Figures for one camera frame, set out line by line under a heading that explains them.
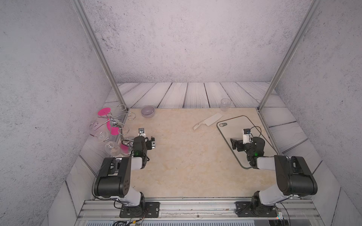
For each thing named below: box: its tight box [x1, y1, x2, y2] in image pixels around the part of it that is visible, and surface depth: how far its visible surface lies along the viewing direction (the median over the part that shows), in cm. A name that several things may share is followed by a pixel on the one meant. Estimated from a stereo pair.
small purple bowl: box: [140, 104, 156, 119], surface depth 117 cm
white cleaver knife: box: [192, 112, 223, 130], surface depth 116 cm
